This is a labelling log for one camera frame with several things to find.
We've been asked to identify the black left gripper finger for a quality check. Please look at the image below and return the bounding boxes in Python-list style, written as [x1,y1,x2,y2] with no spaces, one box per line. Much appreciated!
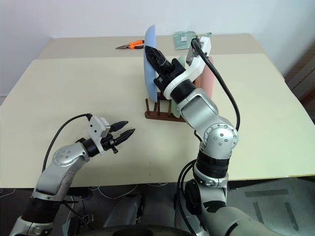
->
[115,128,136,146]
[110,120,129,133]

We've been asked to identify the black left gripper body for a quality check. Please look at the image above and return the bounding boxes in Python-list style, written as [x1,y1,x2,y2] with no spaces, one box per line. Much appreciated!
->
[100,133,120,155]

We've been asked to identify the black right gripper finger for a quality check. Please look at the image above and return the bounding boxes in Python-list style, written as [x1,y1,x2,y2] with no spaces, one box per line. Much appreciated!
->
[144,45,166,73]

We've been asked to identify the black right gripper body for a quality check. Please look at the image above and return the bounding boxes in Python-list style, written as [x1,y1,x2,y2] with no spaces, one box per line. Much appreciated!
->
[153,58,187,93]

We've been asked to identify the blue plate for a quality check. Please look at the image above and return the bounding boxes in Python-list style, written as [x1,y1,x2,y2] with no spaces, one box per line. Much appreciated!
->
[142,24,159,103]

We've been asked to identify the brown wooden dish rack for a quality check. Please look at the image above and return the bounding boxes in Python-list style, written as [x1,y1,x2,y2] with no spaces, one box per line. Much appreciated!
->
[144,90,188,123]

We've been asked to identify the clear plastic bag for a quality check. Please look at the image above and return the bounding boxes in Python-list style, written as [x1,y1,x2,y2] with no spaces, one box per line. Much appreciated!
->
[172,30,213,52]

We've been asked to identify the pink plate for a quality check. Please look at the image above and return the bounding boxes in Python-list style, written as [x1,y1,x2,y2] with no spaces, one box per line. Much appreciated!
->
[196,55,216,96]

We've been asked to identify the silver grey rounded housing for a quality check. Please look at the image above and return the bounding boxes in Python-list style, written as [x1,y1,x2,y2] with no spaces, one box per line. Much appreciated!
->
[102,193,145,228]

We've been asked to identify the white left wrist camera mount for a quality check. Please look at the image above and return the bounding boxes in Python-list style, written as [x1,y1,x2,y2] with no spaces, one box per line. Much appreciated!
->
[86,116,110,156]

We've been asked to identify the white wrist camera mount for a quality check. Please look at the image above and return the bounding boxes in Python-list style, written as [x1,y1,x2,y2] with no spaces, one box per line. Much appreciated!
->
[162,35,213,99]
[86,116,110,156]

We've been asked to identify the orange handled pliers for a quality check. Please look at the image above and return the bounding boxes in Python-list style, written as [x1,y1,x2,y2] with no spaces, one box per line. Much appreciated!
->
[115,39,146,51]

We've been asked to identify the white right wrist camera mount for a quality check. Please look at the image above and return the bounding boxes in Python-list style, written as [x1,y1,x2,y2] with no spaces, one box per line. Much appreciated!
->
[162,35,213,99]

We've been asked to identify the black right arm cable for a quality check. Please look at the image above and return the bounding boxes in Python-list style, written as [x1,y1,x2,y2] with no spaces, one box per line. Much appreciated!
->
[190,36,241,131]

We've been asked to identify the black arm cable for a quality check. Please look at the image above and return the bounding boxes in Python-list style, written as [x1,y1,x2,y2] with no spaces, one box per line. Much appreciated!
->
[190,36,241,131]
[42,113,92,173]

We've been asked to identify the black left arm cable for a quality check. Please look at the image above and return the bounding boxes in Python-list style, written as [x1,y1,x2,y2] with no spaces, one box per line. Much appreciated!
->
[42,113,92,173]

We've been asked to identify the black cable bundle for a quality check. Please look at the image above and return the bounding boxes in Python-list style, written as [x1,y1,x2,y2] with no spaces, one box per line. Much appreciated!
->
[173,159,205,236]

